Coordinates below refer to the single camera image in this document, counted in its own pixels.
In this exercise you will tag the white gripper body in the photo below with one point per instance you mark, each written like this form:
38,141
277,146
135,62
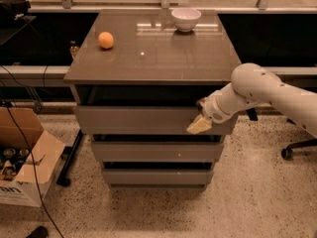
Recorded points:
213,111

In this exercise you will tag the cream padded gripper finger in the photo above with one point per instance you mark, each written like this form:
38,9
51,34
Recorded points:
200,124

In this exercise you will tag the grey top drawer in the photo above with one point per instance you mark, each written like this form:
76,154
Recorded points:
135,120

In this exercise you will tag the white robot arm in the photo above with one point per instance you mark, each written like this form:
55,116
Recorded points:
250,86

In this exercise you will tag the grey drawer cabinet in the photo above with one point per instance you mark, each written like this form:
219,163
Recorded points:
152,64

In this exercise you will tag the grey middle drawer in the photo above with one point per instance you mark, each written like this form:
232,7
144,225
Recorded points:
156,152

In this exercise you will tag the open cardboard box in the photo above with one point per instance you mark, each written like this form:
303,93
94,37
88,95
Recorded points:
29,157

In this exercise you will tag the black office chair base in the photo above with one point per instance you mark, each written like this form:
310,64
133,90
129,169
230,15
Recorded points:
287,153

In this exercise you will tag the white ceramic bowl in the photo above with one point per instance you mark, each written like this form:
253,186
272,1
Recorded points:
185,19

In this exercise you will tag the orange fruit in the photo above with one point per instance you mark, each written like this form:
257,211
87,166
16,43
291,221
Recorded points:
105,40

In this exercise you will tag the black table leg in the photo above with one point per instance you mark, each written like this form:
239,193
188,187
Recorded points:
68,156

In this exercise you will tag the small glass bottle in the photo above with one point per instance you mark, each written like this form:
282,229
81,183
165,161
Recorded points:
74,49

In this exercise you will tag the black object on floor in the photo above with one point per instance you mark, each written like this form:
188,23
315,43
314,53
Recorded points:
39,232

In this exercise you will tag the black bag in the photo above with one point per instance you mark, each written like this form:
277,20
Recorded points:
12,10

